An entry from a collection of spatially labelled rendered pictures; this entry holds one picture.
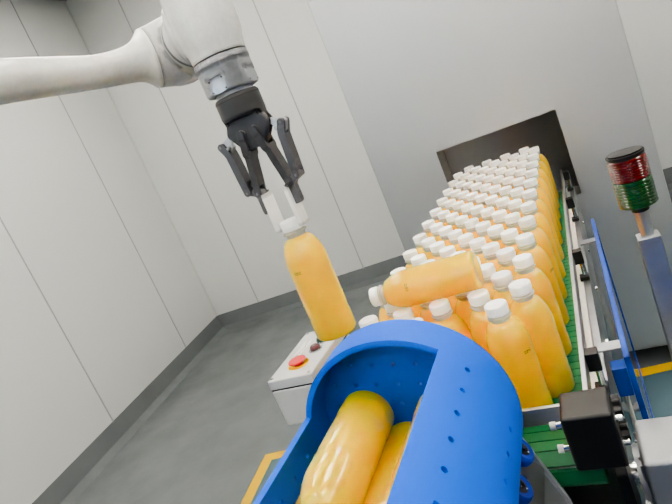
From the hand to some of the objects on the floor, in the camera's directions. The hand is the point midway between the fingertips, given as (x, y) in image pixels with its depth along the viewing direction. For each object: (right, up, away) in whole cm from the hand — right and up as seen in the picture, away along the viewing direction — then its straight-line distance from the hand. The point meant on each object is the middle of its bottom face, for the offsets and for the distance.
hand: (285, 209), depth 94 cm
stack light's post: (+107, -103, +30) cm, 152 cm away
